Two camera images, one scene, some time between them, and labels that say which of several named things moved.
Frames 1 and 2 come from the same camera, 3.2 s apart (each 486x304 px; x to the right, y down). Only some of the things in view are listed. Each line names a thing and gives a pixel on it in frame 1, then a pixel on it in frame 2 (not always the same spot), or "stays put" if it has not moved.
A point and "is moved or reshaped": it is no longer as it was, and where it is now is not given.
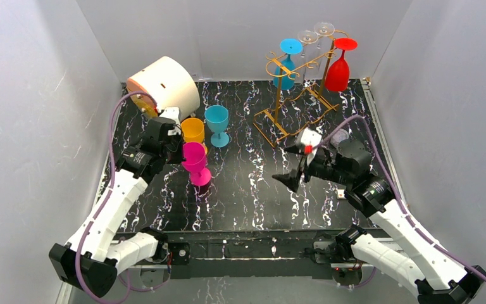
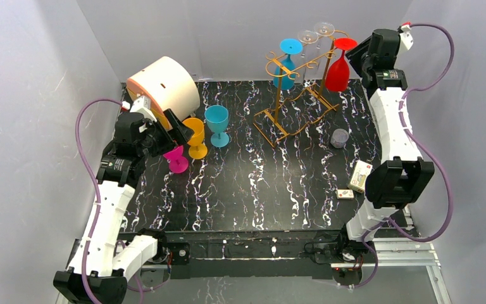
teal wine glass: (216, 117) stays put
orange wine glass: (193, 130) stays put
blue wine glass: (288, 47) stays put
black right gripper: (307, 163) → (359, 53)
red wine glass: (338, 73) stays put
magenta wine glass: (195, 153) is moved or reshaped
